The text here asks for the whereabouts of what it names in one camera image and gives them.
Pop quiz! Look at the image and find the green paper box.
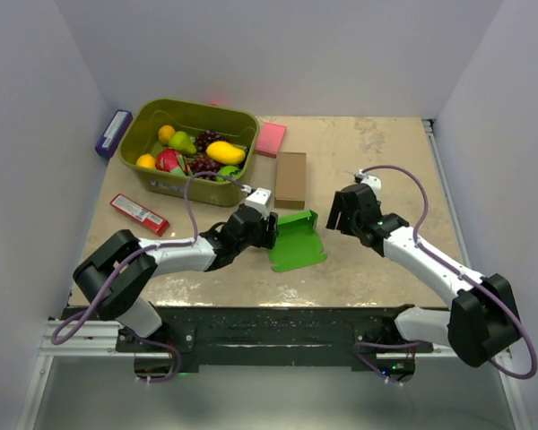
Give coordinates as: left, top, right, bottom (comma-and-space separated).
267, 210, 327, 273

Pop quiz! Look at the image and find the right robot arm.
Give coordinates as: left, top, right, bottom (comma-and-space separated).
326, 184, 522, 367

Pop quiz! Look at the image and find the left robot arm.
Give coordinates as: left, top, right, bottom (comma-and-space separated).
73, 204, 278, 351

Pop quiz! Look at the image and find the brown cardboard box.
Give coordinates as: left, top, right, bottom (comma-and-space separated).
274, 152, 307, 210

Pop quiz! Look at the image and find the pink box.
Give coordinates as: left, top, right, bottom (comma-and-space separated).
256, 123, 287, 159

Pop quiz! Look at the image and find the red rectangular box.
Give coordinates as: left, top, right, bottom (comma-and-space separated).
109, 193, 170, 237

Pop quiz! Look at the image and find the purple blue box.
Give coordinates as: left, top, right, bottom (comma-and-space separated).
95, 109, 133, 159

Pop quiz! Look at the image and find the green round fruit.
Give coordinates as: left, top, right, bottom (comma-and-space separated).
218, 166, 241, 177

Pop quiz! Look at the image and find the dark red grapes front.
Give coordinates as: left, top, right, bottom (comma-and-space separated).
189, 154, 222, 175

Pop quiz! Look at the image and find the yellow mango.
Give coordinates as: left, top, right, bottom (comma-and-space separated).
206, 141, 246, 166

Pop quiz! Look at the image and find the olive green plastic bin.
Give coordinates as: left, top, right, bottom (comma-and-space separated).
118, 99, 259, 197

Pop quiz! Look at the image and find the dark purple grapes back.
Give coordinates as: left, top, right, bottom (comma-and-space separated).
194, 130, 226, 153

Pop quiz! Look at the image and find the green pear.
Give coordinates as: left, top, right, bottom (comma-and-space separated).
168, 131, 197, 156

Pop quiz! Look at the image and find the yellow lemon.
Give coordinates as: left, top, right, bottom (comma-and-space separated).
135, 153, 156, 169

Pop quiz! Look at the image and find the small orange fruit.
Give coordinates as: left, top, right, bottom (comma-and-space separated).
158, 125, 176, 144

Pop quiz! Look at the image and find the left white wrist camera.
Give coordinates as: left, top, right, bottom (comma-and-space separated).
243, 187, 273, 219

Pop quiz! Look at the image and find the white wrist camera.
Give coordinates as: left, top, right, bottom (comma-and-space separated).
243, 187, 273, 219
354, 169, 382, 196

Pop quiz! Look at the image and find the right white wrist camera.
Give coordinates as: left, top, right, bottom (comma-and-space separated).
354, 169, 382, 196

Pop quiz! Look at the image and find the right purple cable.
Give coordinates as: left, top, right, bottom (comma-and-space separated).
360, 163, 538, 381

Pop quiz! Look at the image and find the purple cable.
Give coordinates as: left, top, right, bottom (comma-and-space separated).
360, 163, 538, 381
51, 170, 252, 346

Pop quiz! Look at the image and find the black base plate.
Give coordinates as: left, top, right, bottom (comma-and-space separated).
117, 306, 433, 374

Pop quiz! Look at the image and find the aluminium frame rail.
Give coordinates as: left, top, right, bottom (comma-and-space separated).
39, 320, 169, 358

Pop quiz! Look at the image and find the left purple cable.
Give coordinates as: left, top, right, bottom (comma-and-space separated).
51, 170, 252, 346

